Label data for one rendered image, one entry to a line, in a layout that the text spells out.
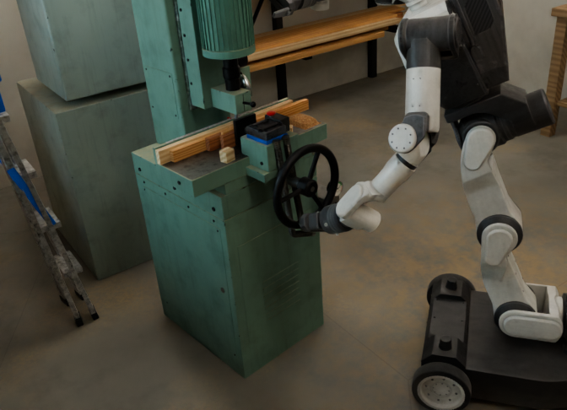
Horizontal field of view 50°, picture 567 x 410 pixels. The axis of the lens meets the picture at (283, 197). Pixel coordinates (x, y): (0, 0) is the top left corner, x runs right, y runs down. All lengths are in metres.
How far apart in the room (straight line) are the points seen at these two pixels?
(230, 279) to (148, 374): 0.61
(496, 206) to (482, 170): 0.15
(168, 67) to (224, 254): 0.68
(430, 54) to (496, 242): 0.72
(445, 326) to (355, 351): 0.39
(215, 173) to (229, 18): 0.48
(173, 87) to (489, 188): 1.13
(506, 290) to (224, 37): 1.28
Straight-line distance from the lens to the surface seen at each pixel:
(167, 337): 2.70
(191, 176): 1.91
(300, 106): 2.34
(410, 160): 1.64
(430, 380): 2.25
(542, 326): 2.29
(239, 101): 2.07
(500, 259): 2.12
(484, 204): 2.07
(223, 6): 1.96
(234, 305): 2.22
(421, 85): 1.64
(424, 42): 1.66
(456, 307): 2.47
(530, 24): 5.20
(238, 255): 2.12
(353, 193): 1.69
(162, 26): 2.17
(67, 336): 2.87
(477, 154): 1.95
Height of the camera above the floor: 1.72
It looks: 28 degrees down
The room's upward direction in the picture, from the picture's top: 4 degrees counter-clockwise
